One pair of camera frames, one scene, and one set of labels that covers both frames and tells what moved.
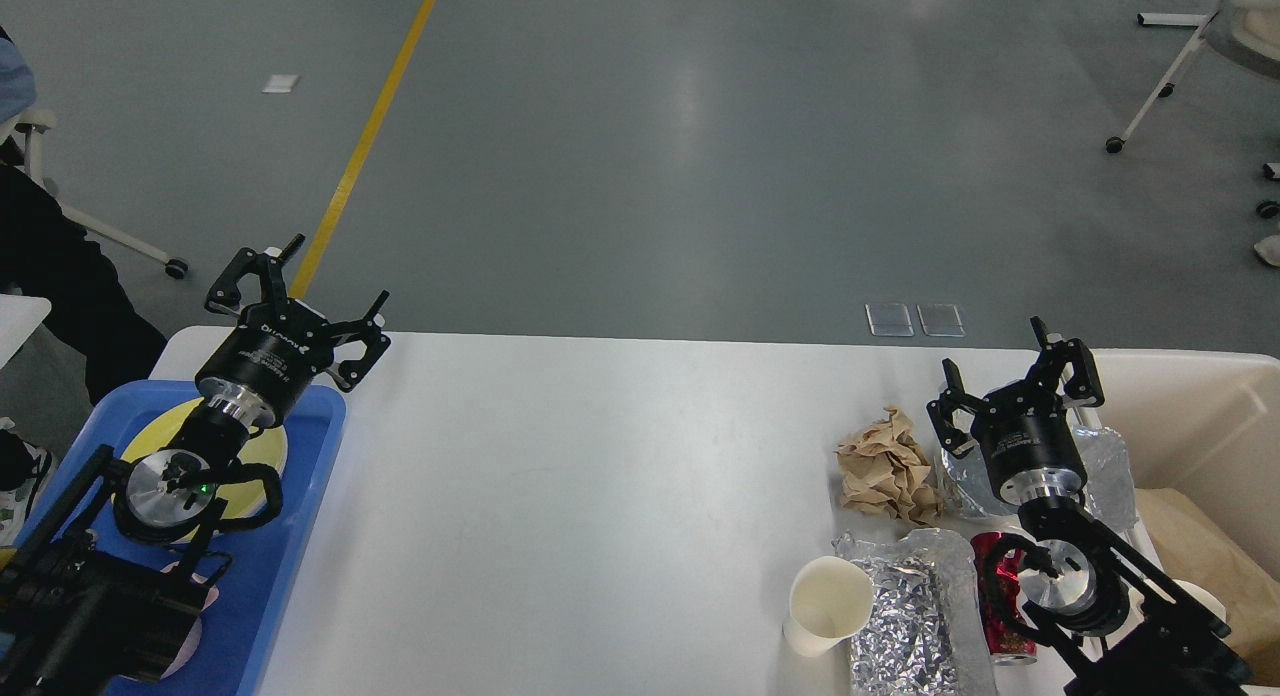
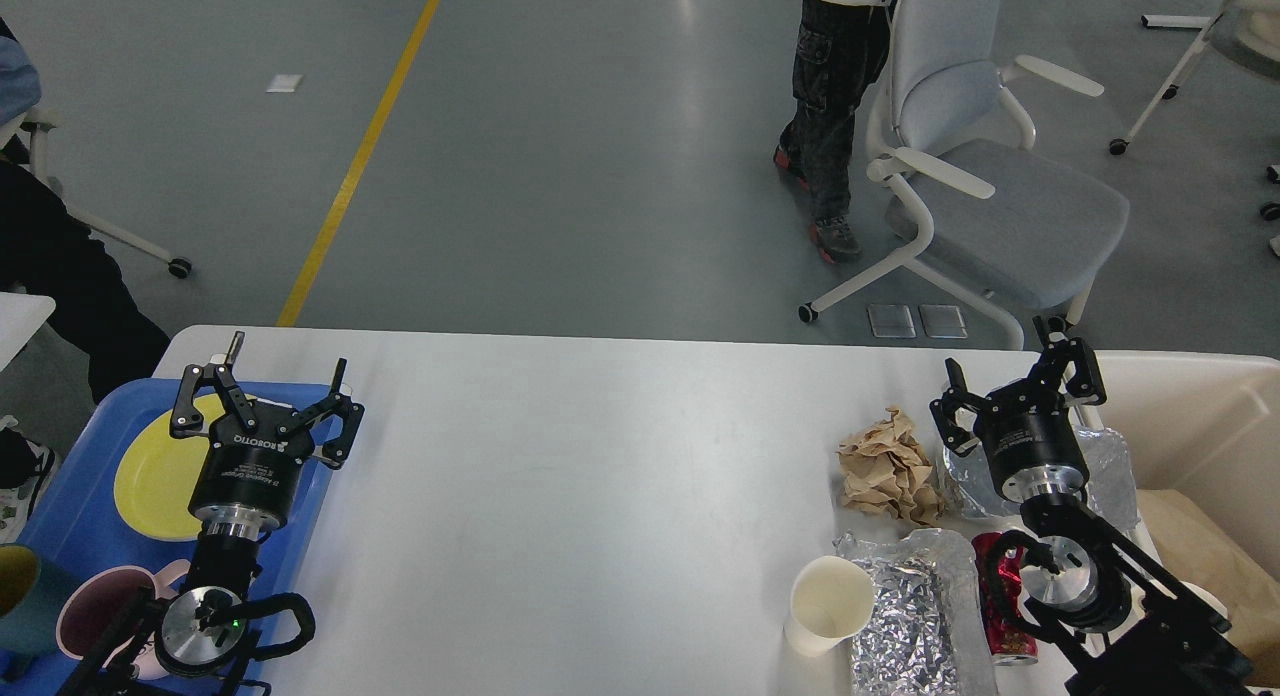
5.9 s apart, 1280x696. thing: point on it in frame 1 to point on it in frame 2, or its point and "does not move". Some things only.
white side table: (19, 315) does not move
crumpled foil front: (924, 634) does not move
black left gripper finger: (349, 374) to (337, 451)
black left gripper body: (258, 369) to (251, 478)
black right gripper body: (1026, 444) does not move
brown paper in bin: (1192, 549) does not move
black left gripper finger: (225, 294) to (188, 419)
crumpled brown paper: (885, 469) does not move
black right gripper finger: (952, 399) does not move
